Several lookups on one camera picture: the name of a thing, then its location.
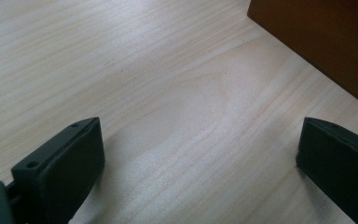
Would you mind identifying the brown wooden box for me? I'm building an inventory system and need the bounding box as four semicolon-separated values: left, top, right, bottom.
247;0;358;114

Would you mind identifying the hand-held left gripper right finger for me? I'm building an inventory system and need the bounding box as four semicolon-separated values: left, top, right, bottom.
296;117;358;224

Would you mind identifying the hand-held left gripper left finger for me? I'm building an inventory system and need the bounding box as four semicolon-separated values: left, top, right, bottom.
10;117;106;224

